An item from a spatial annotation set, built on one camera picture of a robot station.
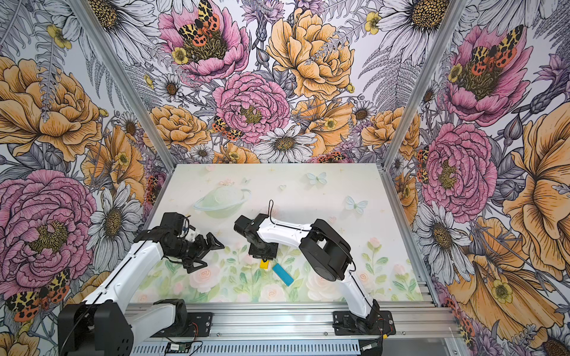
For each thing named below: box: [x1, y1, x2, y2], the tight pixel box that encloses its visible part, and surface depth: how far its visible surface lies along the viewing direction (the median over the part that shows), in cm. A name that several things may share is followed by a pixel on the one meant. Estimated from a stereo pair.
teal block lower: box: [273, 263, 294, 287], surface depth 87 cm
